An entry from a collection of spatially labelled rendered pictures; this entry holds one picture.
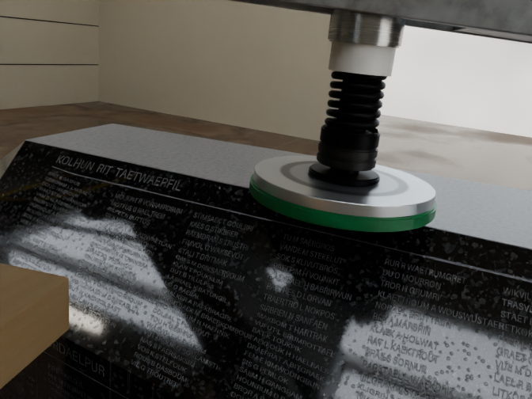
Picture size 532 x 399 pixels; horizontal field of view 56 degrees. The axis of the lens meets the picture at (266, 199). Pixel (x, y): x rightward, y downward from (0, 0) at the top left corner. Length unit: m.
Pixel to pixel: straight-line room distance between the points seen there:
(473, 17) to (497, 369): 0.35
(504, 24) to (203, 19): 6.04
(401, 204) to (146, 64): 6.53
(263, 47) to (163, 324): 5.58
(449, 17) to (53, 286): 0.43
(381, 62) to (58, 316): 0.39
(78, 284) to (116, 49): 6.63
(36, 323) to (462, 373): 0.41
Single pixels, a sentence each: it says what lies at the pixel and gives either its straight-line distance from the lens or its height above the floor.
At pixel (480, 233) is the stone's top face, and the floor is 0.84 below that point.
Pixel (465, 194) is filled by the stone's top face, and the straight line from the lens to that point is 0.83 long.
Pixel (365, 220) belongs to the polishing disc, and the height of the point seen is 0.87.
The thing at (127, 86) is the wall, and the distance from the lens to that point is 7.18.
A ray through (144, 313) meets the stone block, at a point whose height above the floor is 0.70.
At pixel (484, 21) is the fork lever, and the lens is 0.54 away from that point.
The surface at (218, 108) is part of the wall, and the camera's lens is 6.41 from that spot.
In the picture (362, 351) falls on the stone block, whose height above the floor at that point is 0.72.
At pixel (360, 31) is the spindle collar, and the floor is 1.05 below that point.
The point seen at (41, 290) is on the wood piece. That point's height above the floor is 0.83.
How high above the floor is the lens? 1.03
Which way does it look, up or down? 17 degrees down
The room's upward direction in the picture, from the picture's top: 6 degrees clockwise
